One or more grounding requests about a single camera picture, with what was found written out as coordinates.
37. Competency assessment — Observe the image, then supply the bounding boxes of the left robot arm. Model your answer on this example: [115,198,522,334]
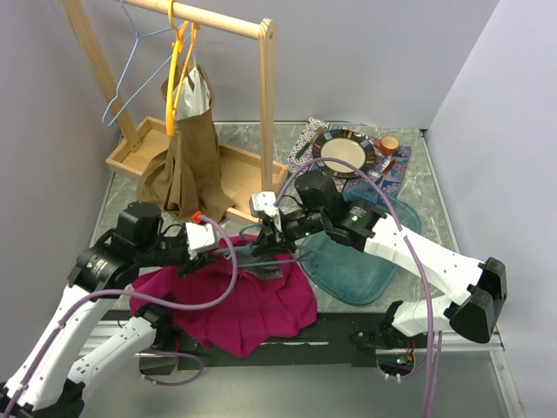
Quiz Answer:
[1,202,238,417]

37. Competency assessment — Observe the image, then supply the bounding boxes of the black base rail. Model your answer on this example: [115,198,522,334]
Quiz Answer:
[86,308,436,380]

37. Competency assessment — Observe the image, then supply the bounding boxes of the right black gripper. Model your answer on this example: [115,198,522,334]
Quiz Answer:
[251,208,328,257]

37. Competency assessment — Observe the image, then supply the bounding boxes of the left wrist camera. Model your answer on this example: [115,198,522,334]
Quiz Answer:
[185,212,218,260]

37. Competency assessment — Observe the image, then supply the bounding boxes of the teal plastic basket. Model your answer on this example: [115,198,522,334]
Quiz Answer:
[299,183,421,306]

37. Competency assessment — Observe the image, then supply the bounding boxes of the wooden clothes rack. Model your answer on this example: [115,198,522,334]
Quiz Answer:
[59,0,290,226]

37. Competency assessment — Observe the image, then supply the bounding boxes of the tan skirt with white lining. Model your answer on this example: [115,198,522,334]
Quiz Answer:
[137,65,234,222]

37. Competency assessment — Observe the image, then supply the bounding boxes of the dark green pen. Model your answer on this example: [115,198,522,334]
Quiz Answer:
[295,142,311,159]

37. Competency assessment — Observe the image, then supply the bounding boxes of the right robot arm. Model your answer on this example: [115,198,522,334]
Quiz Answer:
[250,171,507,348]

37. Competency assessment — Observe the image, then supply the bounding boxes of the patterned placemat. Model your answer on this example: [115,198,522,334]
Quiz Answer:
[287,118,412,198]

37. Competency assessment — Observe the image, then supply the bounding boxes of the teal plastic hanger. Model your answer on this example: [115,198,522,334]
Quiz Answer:
[235,223,324,267]

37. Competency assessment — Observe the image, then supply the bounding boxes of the magenta garment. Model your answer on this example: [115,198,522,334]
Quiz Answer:
[132,256,318,357]

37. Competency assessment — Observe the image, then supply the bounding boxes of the orange ceramic cup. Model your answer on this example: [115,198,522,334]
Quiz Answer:
[375,135,399,157]

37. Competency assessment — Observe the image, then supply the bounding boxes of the brown rimmed ceramic plate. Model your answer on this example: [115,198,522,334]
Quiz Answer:
[312,129,376,172]

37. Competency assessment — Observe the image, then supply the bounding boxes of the light blue wire hanger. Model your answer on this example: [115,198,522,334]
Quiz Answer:
[101,1,175,126]

